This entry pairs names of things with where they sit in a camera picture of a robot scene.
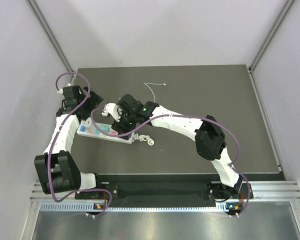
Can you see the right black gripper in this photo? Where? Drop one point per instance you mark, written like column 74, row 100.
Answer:
column 119, row 127

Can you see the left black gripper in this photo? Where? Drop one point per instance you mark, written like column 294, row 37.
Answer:
column 94, row 101

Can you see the white power strip coloured sockets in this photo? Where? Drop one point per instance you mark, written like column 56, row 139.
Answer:
column 87, row 129

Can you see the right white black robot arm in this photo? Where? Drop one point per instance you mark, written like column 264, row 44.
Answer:
column 207, row 134

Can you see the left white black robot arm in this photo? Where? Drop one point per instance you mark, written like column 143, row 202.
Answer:
column 56, row 166

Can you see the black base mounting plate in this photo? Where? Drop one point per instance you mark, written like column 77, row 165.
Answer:
column 192, row 184

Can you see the dark grey table mat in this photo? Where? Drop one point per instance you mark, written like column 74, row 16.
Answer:
column 222, row 91

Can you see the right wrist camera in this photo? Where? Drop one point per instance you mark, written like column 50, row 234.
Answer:
column 112, row 109

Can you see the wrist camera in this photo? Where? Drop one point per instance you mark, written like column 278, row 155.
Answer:
column 112, row 109
column 72, row 94

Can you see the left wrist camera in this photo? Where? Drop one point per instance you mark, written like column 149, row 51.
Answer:
column 72, row 94

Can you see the white coiled strip cord plug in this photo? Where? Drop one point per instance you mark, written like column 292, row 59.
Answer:
column 143, row 138

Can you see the slotted grey cable duct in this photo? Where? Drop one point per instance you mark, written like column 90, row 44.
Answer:
column 98, row 207

